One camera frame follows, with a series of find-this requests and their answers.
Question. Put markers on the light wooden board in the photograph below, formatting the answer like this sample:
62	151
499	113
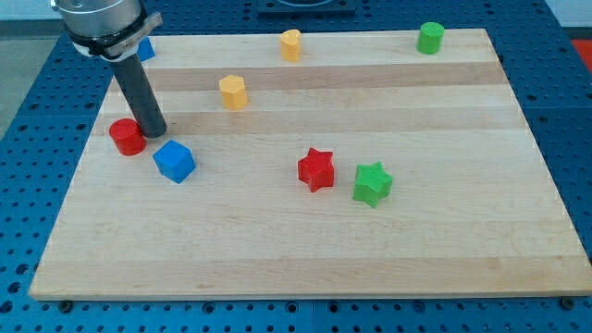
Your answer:
472	212

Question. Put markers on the green cylinder block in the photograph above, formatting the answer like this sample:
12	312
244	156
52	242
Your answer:
430	38

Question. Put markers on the blue cube block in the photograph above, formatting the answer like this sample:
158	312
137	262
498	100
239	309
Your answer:
174	161

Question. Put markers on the red cylinder block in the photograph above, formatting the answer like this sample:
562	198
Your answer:
127	136

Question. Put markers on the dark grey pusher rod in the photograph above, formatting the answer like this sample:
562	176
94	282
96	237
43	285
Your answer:
138	92

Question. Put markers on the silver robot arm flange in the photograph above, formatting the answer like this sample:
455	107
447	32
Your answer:
111	29

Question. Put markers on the red star block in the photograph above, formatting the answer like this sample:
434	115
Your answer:
316	169

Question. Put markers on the green star block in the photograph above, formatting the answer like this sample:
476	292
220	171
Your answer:
371	184

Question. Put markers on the small blue block behind arm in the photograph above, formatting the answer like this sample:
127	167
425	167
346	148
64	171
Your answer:
145	49

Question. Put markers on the yellow hexagon block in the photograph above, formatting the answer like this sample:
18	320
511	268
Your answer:
233	92

